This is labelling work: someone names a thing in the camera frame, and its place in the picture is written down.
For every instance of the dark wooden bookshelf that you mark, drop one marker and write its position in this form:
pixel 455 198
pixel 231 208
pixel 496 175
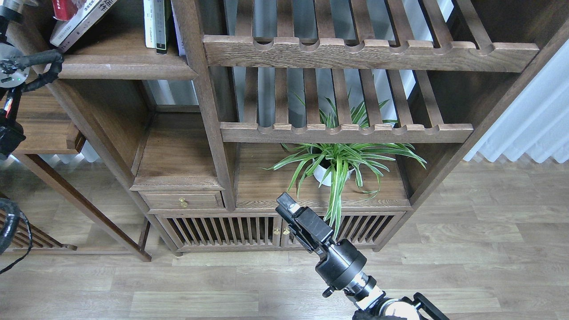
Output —
pixel 261 73

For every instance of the white curtain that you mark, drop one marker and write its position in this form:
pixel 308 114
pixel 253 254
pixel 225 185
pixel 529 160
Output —
pixel 535 125

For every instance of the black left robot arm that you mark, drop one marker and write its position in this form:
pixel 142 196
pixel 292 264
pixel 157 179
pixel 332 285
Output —
pixel 20 73

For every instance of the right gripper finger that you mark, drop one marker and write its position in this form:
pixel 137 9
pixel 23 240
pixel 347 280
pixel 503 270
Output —
pixel 287 207

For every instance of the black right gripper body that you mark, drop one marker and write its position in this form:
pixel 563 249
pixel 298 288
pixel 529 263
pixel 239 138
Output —
pixel 340 264

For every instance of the green spider plant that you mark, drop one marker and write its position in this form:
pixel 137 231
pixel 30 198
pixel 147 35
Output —
pixel 369 155

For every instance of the white book behind post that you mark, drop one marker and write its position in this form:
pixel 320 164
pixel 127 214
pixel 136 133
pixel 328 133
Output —
pixel 179 40

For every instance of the yellow green book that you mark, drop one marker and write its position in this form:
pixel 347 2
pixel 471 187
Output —
pixel 64 28

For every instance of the brass drawer knob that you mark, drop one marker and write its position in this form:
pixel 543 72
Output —
pixel 182 203

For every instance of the red book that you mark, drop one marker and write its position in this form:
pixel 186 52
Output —
pixel 65 10

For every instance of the maroon book white characters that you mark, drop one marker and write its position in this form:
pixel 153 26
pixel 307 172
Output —
pixel 99 12

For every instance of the white plant pot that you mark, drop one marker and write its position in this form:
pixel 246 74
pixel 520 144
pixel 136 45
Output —
pixel 331 166

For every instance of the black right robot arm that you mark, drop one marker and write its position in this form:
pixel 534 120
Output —
pixel 372 303

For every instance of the dark green upright book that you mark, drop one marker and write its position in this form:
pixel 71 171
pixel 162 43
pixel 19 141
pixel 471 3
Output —
pixel 162 25

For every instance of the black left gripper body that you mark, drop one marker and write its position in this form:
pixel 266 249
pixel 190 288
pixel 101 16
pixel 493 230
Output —
pixel 12 10

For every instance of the wooden side table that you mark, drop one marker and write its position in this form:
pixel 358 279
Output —
pixel 81 154

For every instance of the white upright book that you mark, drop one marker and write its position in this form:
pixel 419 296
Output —
pixel 149 24

